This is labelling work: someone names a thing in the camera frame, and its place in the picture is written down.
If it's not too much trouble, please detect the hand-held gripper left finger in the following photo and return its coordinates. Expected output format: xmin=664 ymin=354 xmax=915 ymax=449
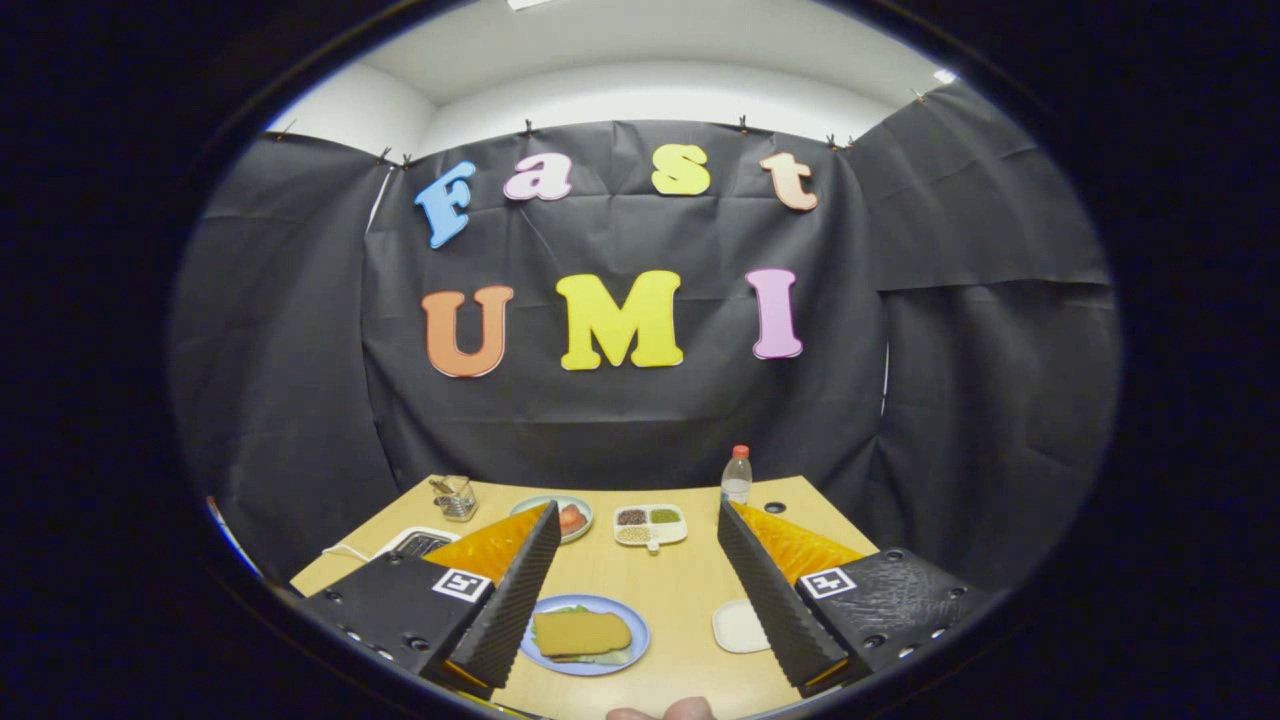
xmin=300 ymin=500 xmax=563 ymax=699

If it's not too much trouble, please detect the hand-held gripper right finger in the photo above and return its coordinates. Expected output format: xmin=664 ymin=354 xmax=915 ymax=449
xmin=717 ymin=498 xmax=991 ymax=699

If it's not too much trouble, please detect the round brown bread slice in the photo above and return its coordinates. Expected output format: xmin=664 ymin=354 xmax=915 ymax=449
xmin=532 ymin=610 xmax=634 ymax=661

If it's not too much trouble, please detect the green lettuce leaf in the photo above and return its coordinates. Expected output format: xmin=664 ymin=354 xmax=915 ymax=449
xmin=530 ymin=603 xmax=633 ymax=668

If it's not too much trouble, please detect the small white plate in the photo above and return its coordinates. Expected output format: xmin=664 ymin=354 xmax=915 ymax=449
xmin=711 ymin=598 xmax=773 ymax=655

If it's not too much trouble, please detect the light green plate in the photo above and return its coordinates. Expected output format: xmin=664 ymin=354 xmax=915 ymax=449
xmin=509 ymin=495 xmax=595 ymax=545

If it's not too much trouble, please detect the white divided condiment tray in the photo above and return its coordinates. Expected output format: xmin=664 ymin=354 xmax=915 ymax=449
xmin=613 ymin=504 xmax=689 ymax=554

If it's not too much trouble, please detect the blue plate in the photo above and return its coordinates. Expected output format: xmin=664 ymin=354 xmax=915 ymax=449
xmin=520 ymin=594 xmax=651 ymax=677

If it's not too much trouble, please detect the clear plastic water bottle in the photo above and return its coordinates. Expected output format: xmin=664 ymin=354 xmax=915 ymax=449
xmin=720 ymin=445 xmax=753 ymax=506

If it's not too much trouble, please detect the white toaster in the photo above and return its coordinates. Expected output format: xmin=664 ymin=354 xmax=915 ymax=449
xmin=373 ymin=526 xmax=463 ymax=563

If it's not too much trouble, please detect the black backdrop cloth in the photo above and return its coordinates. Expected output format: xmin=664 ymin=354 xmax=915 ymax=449
xmin=165 ymin=80 xmax=1121 ymax=596

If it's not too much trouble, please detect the wire utensil holder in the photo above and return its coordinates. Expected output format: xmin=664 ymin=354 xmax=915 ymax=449
xmin=429 ymin=475 xmax=478 ymax=523

